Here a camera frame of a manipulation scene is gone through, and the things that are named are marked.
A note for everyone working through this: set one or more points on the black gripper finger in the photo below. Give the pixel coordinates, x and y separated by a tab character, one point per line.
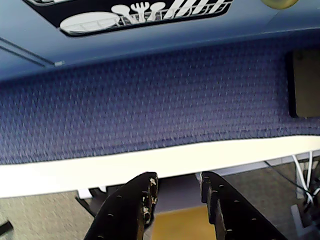
120	210
235	215

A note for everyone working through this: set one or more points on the blue dishwasher door black print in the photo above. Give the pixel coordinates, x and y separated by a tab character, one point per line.
150	45

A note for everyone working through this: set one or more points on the yellow flat board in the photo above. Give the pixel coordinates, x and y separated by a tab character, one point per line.
180	225

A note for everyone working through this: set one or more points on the blue toy kitchen body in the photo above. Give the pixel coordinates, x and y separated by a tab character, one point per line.
15	72

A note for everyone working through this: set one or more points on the yellow-green round object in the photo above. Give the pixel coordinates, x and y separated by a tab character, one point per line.
278	3

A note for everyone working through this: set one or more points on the black table frame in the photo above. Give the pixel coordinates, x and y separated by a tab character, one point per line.
93	200

